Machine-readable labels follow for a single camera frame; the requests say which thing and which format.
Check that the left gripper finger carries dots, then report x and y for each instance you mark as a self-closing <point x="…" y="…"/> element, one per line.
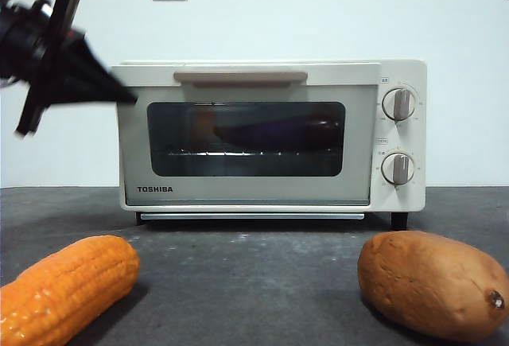
<point x="75" y="93"/>
<point x="95" y="67"/>

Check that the dark purple eggplant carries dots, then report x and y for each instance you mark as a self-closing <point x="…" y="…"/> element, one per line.
<point x="274" y="133"/>

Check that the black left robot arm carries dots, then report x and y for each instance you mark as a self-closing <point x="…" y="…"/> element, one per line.
<point x="20" y="40"/>

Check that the black oven foot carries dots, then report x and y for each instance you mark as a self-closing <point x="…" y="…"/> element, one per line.
<point x="399" y="221"/>
<point x="137" y="218"/>

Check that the grey oven crumb tray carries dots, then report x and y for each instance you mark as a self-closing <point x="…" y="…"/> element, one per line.
<point x="250" y="216"/>

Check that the cream oven knob beige grip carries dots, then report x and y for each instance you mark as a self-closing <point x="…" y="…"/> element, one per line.
<point x="397" y="169"/>
<point x="399" y="104"/>

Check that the cream Toshiba toaster oven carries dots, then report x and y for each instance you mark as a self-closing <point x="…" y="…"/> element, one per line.
<point x="420" y="143"/>

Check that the orange corn cob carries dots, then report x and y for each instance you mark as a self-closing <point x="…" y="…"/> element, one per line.
<point x="67" y="282"/>

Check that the brown sweet potato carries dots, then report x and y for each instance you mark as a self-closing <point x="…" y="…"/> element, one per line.
<point x="425" y="282"/>

